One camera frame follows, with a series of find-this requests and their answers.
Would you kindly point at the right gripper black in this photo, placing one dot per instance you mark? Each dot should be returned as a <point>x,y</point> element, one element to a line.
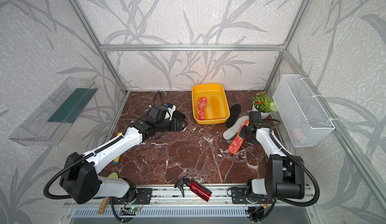
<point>242,133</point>

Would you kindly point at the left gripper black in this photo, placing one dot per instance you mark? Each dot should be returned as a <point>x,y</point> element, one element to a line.
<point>174,123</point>

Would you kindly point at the red patterned insole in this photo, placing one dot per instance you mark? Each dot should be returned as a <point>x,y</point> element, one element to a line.
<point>238,141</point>
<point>201,107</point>

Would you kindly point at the yellow insole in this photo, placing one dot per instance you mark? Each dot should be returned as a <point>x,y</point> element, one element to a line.
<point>215,106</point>
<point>196,107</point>

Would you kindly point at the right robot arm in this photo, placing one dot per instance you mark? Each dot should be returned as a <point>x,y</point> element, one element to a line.
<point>285,173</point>

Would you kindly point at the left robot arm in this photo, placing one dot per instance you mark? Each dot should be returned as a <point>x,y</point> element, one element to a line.
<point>80,179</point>

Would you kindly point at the yellow plastic storage box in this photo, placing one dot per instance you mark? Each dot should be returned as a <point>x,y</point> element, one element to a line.
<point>208,90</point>

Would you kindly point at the black insole left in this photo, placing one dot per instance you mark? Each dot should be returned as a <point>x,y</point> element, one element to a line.
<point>178,115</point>

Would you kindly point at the black insole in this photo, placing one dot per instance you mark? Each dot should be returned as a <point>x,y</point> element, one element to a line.
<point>234,114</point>
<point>178,115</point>

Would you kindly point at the black insole right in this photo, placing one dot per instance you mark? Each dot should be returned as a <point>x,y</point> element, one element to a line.
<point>234,114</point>

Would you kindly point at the potted plant white pot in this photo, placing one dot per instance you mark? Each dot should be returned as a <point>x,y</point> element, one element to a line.
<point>264,104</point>

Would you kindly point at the yellow scraper tool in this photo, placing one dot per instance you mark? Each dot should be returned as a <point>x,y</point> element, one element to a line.
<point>116,160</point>

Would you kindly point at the green insole piece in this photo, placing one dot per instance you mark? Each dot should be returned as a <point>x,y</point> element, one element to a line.
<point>113,175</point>

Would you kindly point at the red spray bottle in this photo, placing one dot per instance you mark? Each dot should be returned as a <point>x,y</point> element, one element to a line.
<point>194,187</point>

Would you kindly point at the white wire mesh basket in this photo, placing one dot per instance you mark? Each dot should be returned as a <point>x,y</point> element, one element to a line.
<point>304,118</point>

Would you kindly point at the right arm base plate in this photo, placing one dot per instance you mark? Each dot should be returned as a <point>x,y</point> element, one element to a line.
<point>242,196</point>

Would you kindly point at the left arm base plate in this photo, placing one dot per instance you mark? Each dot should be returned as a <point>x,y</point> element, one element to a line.
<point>140,196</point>

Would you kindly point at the wooden handle tool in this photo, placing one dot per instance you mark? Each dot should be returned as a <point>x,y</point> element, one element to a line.
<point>103,205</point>

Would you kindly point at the clear plastic wall shelf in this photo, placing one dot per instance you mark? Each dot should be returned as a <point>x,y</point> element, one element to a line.
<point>50,122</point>

